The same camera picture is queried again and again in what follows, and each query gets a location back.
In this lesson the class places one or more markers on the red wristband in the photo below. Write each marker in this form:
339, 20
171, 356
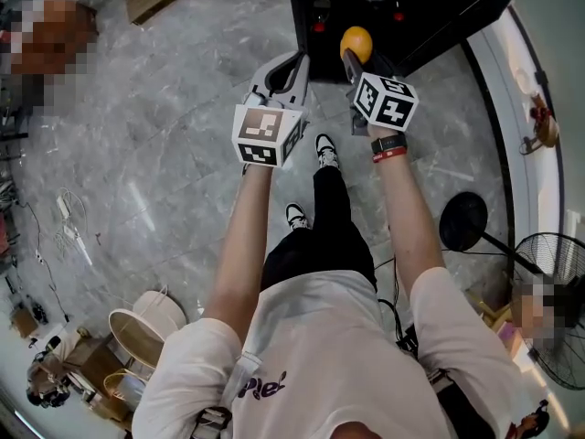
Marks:
388, 155

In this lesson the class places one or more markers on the round beige bucket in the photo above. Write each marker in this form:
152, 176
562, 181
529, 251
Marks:
155, 309

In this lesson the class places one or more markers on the person's right forearm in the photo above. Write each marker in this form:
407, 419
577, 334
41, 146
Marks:
407, 217

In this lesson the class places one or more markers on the dark wooden cabinet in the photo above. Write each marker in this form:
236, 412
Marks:
96, 359

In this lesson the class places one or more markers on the white power strip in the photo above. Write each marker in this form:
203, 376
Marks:
40, 256
84, 252
61, 205
71, 232

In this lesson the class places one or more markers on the black pedestal fan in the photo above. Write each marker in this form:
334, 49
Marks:
464, 221

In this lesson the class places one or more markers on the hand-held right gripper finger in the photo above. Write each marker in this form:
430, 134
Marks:
353, 69
379, 67

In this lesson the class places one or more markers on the black wristwatch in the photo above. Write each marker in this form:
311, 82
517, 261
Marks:
388, 143

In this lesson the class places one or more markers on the wooden cabinet with white top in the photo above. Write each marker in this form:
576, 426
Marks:
89, 30

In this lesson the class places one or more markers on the small red fruit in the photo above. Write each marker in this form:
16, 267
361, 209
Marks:
398, 16
318, 26

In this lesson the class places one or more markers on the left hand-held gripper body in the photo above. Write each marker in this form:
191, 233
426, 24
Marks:
265, 128

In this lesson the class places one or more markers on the yellow-orange round fruit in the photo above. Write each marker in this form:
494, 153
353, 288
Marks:
356, 41

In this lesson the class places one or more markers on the black trousers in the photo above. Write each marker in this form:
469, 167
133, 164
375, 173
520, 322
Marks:
320, 245

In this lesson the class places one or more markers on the person's left forearm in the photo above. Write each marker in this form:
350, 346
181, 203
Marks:
242, 245

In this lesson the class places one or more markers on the white t-shirt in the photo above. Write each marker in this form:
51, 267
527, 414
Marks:
320, 336

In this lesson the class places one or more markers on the black and white sneaker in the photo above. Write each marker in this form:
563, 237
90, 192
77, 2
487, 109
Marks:
326, 150
297, 216

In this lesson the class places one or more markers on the cardboard box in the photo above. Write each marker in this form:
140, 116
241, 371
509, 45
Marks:
23, 320

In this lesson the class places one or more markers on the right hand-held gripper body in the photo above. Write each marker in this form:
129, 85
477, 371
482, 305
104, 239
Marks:
384, 103

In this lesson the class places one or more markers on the black mini fridge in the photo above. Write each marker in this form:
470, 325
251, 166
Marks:
429, 21

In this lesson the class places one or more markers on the small dark bottle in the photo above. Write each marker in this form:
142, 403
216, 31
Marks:
322, 0

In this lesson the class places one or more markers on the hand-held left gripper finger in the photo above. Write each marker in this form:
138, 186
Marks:
267, 73
301, 85

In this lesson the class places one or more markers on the white counter unit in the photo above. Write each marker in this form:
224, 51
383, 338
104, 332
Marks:
503, 85

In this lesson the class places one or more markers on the small brown wooden ornament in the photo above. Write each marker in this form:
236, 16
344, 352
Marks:
544, 126

